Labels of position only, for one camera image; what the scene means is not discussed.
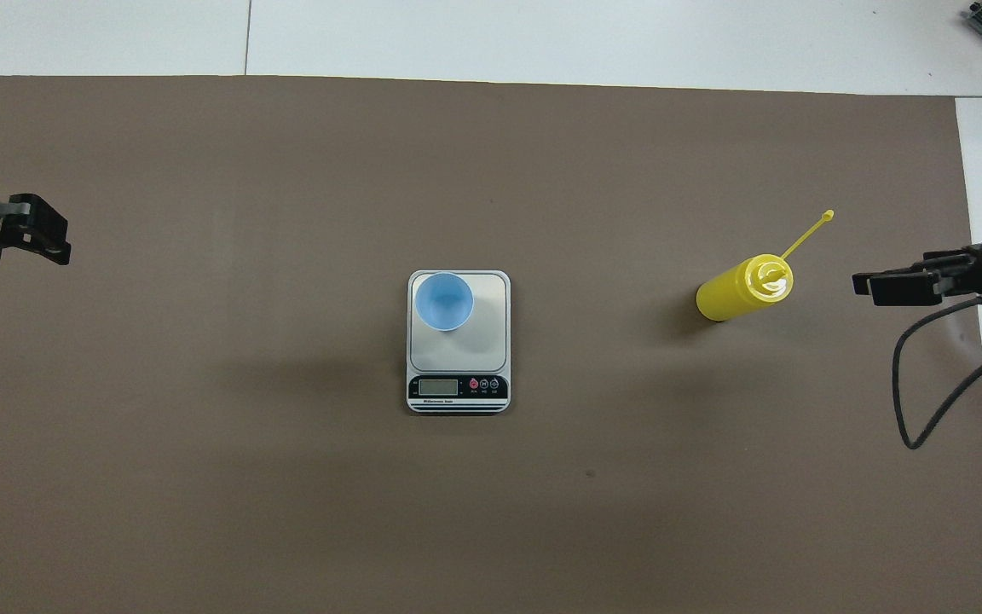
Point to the yellow squeeze bottle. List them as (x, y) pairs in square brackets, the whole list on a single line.
[(734, 294)]

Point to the light blue plastic cup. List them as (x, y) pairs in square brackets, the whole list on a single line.
[(444, 300)]

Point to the silver digital kitchen scale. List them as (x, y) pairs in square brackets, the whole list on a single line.
[(457, 358)]

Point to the brown paper table mat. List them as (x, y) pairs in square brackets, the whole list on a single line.
[(286, 512)]

